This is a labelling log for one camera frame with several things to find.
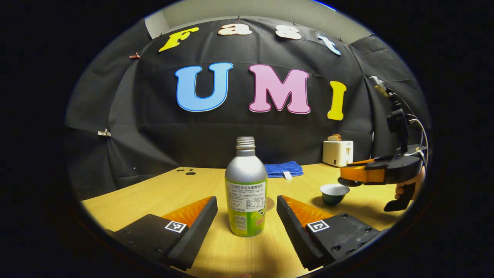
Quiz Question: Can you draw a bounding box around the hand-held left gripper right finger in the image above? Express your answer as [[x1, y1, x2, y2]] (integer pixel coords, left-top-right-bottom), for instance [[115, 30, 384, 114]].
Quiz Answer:
[[276, 195, 382, 271]]

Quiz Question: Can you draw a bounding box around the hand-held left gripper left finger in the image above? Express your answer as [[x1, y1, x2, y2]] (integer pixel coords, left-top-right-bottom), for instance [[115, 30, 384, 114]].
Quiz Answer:
[[105, 196, 219, 271]]

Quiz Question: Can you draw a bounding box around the teal teacup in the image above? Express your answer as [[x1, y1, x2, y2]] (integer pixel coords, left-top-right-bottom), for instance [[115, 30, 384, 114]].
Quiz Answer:
[[320, 183, 350, 206]]

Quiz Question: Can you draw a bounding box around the silver green water bottle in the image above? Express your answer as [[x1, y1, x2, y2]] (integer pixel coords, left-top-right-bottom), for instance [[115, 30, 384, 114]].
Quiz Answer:
[[225, 136, 268, 237]]

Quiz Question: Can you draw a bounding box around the white toaster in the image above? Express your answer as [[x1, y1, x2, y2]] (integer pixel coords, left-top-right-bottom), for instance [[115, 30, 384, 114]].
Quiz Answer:
[[322, 140, 354, 167]]

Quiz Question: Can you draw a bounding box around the blue towel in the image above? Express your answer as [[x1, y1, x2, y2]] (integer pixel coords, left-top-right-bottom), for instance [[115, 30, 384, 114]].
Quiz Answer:
[[264, 161, 304, 178]]

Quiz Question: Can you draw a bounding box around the black backdrop cloth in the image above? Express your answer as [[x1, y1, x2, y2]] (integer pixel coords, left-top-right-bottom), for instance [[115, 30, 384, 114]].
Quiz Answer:
[[64, 16, 431, 201]]

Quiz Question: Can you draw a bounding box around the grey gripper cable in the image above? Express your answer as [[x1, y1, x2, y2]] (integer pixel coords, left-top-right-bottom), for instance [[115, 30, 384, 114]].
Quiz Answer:
[[408, 114, 430, 157]]

